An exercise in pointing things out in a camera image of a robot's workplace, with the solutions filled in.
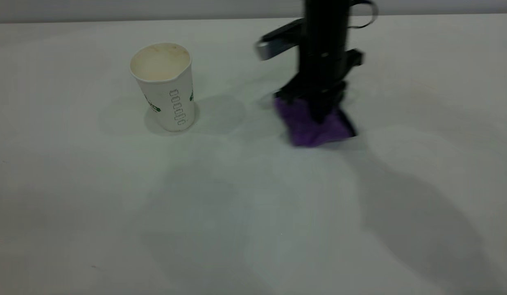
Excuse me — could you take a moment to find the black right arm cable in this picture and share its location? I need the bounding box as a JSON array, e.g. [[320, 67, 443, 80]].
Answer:
[[349, 0, 379, 30]]

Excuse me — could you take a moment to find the white paper coffee cup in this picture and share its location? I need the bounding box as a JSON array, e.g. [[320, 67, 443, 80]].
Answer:
[[129, 42, 195, 132]]

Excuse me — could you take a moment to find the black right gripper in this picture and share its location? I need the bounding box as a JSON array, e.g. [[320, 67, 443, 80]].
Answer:
[[274, 0, 365, 124]]

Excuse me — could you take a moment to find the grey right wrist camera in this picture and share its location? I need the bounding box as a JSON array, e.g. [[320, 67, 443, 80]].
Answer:
[[254, 18, 306, 61]]

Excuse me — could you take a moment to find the purple microfiber cloth black trim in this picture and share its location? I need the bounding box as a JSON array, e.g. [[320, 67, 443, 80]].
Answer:
[[273, 95, 358, 148]]

